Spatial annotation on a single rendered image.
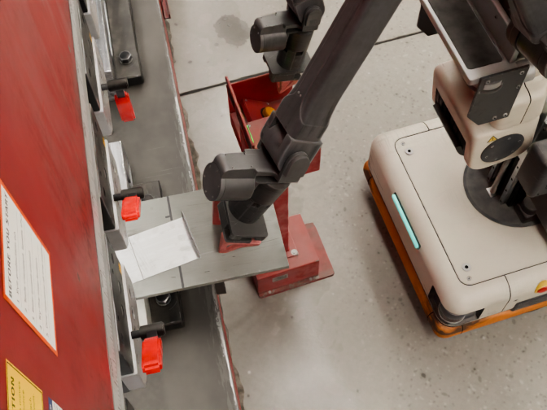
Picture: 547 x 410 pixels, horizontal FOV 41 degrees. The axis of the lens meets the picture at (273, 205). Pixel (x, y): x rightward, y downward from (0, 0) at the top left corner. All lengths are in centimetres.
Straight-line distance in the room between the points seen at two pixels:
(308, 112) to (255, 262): 33
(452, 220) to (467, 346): 40
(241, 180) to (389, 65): 179
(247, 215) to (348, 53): 32
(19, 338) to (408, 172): 180
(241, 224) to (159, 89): 54
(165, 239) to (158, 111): 39
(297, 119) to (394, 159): 121
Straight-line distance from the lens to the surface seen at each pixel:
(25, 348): 48
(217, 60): 279
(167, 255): 124
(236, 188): 105
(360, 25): 95
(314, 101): 100
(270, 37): 149
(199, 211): 128
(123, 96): 116
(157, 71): 163
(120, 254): 126
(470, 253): 209
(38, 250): 56
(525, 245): 214
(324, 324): 225
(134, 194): 100
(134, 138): 153
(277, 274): 218
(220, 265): 123
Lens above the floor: 211
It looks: 61 degrees down
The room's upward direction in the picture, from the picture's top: 2 degrees counter-clockwise
